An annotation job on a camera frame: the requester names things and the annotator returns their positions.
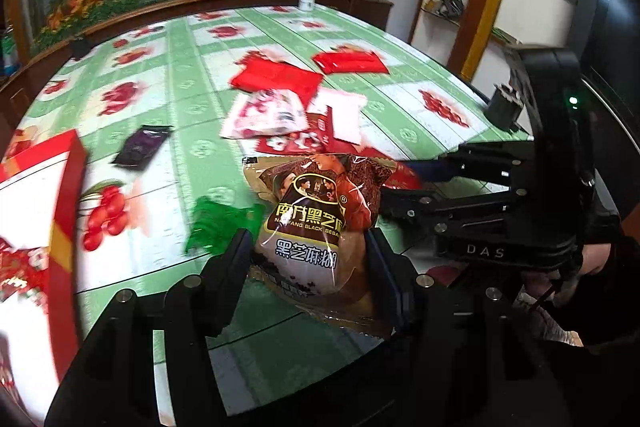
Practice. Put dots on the red white flowered packet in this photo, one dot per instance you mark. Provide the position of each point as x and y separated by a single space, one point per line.
300 139

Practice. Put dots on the white snack packet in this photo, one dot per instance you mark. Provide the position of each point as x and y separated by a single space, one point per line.
342 112

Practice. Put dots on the red snack packet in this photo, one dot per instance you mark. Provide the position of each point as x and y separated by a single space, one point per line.
350 61
275 77

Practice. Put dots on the red cardboard box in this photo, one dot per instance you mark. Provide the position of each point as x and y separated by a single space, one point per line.
65 227

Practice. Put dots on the small black object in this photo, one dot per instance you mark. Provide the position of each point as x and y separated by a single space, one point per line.
80 48

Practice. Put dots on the pink white snack bag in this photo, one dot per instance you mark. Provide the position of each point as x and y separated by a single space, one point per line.
265 114

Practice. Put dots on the green snack packet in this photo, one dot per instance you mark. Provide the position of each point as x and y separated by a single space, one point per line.
220 219

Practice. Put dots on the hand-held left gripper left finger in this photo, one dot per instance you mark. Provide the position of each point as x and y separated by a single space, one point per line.
241 249

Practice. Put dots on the black cylindrical holder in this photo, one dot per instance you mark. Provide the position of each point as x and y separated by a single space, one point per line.
504 107

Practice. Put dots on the green fruit print tablecloth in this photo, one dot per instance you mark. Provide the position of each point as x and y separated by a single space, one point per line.
200 117

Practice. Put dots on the dark purple snack packet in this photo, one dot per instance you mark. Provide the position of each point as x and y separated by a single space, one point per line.
140 147

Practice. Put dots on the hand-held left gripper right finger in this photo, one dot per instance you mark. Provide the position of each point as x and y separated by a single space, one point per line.
379 257

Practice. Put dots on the black television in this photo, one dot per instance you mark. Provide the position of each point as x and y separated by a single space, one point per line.
607 17

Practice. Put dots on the person's right hand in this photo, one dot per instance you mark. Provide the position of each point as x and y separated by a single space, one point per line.
595 261

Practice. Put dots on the brown sesame paste bag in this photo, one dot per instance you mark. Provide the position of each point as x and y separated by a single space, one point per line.
310 217

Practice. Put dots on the clear plastic bottle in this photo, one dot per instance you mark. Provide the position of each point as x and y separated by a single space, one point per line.
9 52

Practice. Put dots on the tools on shelf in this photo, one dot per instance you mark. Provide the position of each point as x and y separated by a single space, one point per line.
445 4

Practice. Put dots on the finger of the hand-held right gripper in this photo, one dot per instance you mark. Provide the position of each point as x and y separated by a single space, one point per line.
430 169
415 203

